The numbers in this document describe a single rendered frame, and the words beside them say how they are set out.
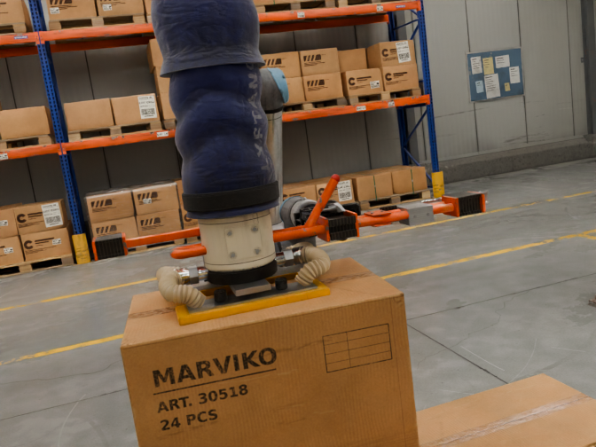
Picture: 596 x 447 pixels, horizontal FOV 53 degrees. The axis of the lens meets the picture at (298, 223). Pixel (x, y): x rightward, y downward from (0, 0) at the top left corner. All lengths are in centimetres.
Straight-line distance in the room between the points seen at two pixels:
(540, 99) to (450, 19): 243
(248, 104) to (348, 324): 52
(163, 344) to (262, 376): 22
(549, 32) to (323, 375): 1183
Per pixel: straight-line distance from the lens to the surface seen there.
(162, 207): 849
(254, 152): 133
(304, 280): 137
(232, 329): 126
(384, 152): 1085
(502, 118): 1210
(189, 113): 133
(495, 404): 199
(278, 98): 199
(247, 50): 134
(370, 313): 131
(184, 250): 139
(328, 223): 144
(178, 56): 133
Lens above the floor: 146
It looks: 9 degrees down
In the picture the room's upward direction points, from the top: 8 degrees counter-clockwise
